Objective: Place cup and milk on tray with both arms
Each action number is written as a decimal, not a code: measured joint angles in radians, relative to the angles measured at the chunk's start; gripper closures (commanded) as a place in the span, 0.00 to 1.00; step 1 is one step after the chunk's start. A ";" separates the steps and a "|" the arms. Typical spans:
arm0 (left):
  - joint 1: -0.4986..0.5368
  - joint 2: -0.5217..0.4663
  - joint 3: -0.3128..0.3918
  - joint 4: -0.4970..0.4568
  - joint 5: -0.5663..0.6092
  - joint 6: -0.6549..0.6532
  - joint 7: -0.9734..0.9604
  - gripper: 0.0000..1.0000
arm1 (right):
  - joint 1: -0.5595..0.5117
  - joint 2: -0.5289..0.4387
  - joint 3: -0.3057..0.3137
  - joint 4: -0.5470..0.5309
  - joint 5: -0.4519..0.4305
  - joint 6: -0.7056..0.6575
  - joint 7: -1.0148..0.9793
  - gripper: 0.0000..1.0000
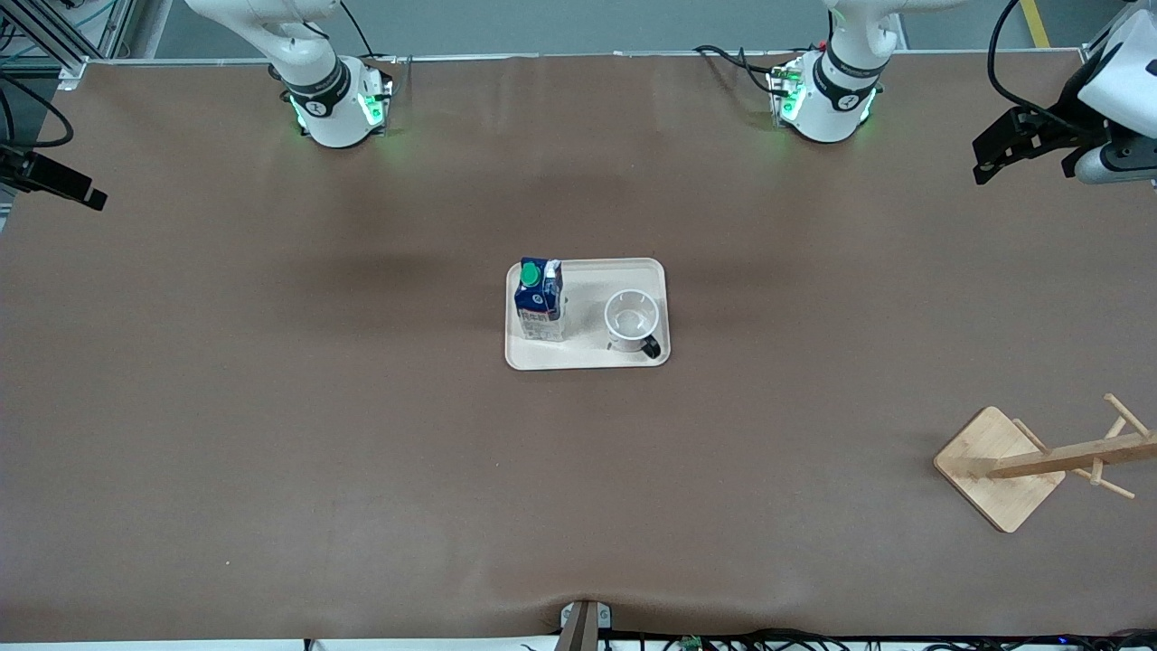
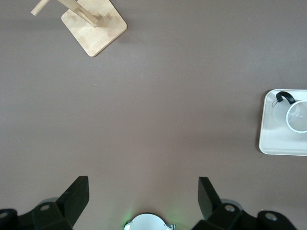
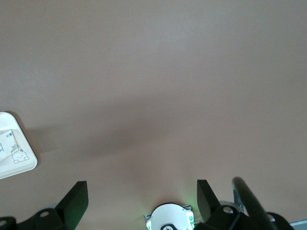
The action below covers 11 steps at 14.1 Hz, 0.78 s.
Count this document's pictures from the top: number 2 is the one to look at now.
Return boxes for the white smiley cup black handle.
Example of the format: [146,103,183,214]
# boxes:
[271,91,307,133]

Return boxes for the wooden cup stand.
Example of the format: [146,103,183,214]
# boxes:
[30,0,128,58]

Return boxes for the cream tray with bear print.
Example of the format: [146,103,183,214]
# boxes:
[258,89,307,157]

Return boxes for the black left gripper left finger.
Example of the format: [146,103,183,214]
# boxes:
[0,176,90,230]

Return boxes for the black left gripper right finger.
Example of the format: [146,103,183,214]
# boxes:
[193,176,296,230]

